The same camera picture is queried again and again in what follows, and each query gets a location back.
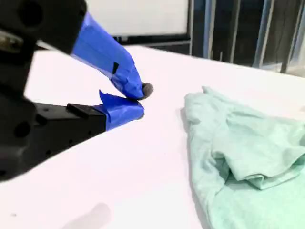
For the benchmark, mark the pale green T-shirt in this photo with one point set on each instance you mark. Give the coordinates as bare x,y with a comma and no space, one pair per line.
250,155

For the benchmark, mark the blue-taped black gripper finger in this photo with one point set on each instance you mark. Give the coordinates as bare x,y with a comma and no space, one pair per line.
119,113
102,55

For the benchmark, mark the grey vertical bar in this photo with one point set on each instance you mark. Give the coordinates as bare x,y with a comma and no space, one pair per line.
262,33
235,31

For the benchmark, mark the white board with black frame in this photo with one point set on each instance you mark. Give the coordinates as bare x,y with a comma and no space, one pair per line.
138,16

